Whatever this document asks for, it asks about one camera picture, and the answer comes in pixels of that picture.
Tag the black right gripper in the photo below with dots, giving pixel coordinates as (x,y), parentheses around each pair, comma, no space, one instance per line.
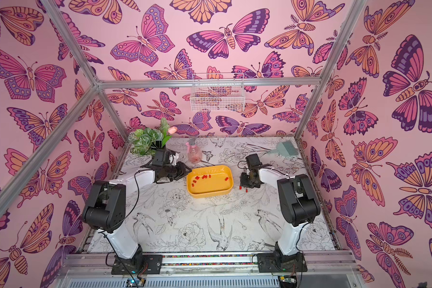
(248,180)

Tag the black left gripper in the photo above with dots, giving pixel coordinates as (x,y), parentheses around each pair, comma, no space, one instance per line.
(182,170)

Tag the yellow plastic storage tray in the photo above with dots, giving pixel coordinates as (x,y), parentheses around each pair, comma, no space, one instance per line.
(209,181)

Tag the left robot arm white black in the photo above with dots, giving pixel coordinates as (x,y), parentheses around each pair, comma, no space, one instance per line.
(105,210)

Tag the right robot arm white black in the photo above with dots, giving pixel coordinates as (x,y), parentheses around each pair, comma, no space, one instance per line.
(299,206)

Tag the pink spray bottle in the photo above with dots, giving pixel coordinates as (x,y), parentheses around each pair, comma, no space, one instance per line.
(194,152)

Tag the green artificial plant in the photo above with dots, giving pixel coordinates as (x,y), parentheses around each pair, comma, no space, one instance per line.
(145,142)

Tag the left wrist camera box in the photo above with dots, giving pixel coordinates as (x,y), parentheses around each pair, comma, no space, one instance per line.
(165,157)

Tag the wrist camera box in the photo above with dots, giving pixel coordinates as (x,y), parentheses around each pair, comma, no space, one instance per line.
(254,163)
(165,157)

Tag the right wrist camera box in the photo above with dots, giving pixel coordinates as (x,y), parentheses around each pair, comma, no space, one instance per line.
(254,163)

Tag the white wire basket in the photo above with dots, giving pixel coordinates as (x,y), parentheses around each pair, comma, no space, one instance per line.
(218,98)

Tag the aluminium frame top bar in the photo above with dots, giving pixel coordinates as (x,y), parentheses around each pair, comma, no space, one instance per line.
(208,82)

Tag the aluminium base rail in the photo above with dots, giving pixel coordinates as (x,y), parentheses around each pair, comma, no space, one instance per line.
(208,264)

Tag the aluminium frame post left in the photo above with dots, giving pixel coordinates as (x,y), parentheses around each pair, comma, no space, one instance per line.
(60,23)

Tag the aluminium frame post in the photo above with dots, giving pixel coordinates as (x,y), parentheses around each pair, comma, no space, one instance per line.
(346,30)
(60,23)

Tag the aluminium frame post right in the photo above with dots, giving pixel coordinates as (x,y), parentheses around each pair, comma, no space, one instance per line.
(346,30)

